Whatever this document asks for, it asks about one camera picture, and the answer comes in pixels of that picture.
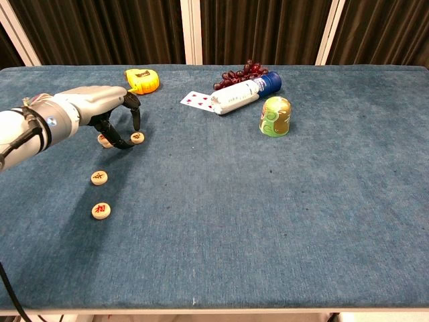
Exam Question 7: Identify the yellow tape measure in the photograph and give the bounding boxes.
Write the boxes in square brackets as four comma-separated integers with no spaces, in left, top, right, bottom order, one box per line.
[123,68,162,96]

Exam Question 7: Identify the green patterned cup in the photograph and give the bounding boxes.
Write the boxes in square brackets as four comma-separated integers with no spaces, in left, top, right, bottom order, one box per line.
[258,95,292,138]

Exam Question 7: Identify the dark red grape bunch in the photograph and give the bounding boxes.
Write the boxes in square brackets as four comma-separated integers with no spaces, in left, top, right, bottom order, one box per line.
[212,59,270,91]

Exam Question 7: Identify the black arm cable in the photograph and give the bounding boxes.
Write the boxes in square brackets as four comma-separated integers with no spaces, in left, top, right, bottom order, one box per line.
[0,260,32,322]

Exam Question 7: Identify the dark pleated curtain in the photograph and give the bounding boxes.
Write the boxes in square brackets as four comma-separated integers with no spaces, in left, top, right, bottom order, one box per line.
[0,21,26,70]
[326,0,429,68]
[200,0,333,66]
[8,0,186,66]

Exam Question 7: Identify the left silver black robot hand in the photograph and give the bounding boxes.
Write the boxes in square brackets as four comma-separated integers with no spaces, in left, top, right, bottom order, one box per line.
[53,85,142,150]

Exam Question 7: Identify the blue table cloth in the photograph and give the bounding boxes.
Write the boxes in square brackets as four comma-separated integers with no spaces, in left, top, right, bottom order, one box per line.
[0,64,429,311]

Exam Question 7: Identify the white bottle with blue cap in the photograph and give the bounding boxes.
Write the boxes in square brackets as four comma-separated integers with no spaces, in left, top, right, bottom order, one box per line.
[210,71,283,116]

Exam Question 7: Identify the white frame post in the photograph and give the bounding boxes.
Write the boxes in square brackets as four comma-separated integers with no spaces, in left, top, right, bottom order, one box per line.
[180,0,204,66]
[0,0,42,67]
[314,0,352,66]

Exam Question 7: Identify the hearts playing card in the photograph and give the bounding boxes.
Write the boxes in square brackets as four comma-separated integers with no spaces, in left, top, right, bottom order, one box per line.
[180,91,217,113]

